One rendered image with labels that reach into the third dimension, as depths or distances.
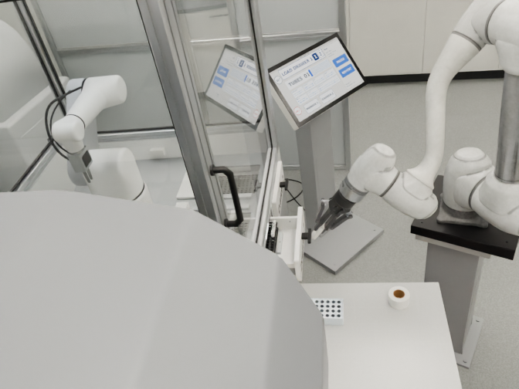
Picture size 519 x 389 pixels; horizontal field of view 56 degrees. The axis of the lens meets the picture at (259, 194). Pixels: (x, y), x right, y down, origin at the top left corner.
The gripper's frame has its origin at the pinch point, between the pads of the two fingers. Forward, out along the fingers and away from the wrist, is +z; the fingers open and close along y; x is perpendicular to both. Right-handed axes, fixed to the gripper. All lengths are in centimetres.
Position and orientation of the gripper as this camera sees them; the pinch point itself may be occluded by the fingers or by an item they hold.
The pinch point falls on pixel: (317, 231)
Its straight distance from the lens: 177.7
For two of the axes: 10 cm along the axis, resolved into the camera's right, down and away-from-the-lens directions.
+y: -8.9, -4.1, -2.0
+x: -1.1, 6.3, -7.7
